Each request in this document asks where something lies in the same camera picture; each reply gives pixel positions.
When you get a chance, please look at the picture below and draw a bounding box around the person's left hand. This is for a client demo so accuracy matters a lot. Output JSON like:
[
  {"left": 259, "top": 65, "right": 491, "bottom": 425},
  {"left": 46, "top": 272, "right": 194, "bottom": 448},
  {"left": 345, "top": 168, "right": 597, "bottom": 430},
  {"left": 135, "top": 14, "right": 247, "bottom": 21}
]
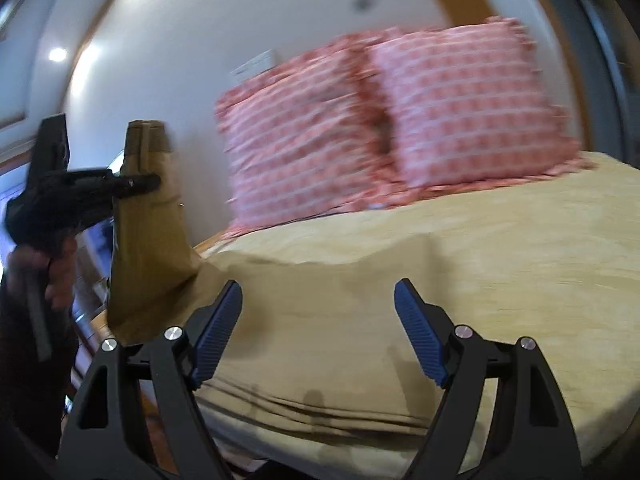
[{"left": 9, "top": 237, "right": 80, "bottom": 313}]

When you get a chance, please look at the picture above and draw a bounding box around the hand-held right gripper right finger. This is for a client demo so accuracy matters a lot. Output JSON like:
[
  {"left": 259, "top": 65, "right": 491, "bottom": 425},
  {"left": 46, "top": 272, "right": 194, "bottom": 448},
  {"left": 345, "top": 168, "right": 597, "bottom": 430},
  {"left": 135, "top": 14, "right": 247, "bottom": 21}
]
[{"left": 394, "top": 278, "right": 583, "bottom": 480}]

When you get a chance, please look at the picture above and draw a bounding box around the person's left forearm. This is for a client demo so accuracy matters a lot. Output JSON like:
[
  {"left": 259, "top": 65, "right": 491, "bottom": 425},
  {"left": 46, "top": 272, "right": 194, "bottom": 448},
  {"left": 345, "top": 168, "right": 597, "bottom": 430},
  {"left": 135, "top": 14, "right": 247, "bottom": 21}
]
[{"left": 0, "top": 260, "right": 77, "bottom": 458}]

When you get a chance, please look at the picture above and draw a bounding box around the red patterned pillow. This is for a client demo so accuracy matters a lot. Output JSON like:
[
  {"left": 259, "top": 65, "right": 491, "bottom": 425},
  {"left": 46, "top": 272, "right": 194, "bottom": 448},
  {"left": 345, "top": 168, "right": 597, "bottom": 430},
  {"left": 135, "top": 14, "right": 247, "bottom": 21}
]
[
  {"left": 214, "top": 31, "right": 403, "bottom": 233},
  {"left": 366, "top": 16, "right": 582, "bottom": 190}
]

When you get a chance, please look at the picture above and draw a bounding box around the bed with yellow bedspread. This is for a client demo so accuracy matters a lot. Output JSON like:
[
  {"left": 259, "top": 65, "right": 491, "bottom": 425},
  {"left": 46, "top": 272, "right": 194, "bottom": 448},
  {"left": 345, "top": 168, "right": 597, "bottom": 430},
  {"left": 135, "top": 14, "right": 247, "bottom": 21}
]
[{"left": 192, "top": 150, "right": 640, "bottom": 480}]

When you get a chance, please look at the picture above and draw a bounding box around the white wall plate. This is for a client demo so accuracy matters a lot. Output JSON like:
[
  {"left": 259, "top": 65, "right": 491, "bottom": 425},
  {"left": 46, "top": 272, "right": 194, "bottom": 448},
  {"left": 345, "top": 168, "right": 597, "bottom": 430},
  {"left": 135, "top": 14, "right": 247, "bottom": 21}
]
[{"left": 230, "top": 49, "right": 281, "bottom": 83}]

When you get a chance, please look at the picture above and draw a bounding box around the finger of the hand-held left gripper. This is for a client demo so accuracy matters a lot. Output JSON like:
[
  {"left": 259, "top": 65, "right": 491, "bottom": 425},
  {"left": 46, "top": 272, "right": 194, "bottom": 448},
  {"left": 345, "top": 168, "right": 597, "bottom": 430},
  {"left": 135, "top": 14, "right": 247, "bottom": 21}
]
[{"left": 107, "top": 172, "right": 162, "bottom": 200}]

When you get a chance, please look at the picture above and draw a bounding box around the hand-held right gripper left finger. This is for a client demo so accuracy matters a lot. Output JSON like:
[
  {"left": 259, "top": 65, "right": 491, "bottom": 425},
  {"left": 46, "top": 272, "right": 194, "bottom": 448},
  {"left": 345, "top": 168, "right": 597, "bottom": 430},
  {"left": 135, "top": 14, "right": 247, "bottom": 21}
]
[{"left": 57, "top": 280, "right": 244, "bottom": 480}]

